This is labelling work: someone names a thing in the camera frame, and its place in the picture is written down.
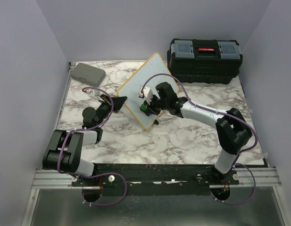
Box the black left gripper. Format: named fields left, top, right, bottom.
left=96, top=95, right=128, bottom=127

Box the green whiteboard eraser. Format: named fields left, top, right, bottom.
left=140, top=104, right=147, bottom=112

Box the yellow framed whiteboard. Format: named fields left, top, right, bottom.
left=117, top=53, right=179, bottom=129

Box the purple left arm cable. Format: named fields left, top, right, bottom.
left=58, top=87, right=128, bottom=207

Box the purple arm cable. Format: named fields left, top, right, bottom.
left=139, top=73, right=259, bottom=205
left=58, top=87, right=128, bottom=207

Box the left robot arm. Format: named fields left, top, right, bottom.
left=42, top=95, right=127, bottom=186

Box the grey plastic case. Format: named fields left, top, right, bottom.
left=70, top=63, right=106, bottom=87

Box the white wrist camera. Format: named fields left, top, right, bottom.
left=138, top=86, right=153, bottom=104
left=86, top=89, right=100, bottom=98

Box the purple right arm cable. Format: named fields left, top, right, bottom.
left=139, top=73, right=259, bottom=205

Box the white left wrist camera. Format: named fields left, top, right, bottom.
left=86, top=89, right=100, bottom=98

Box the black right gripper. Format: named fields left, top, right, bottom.
left=143, top=94, right=168, bottom=117

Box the aluminium frame rail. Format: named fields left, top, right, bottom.
left=21, top=62, right=77, bottom=226

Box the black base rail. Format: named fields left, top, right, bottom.
left=42, top=162, right=245, bottom=197

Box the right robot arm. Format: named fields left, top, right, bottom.
left=139, top=82, right=252, bottom=185

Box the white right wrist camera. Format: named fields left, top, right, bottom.
left=138, top=86, right=153, bottom=104

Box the black plastic toolbox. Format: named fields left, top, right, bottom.
left=166, top=39, right=243, bottom=84

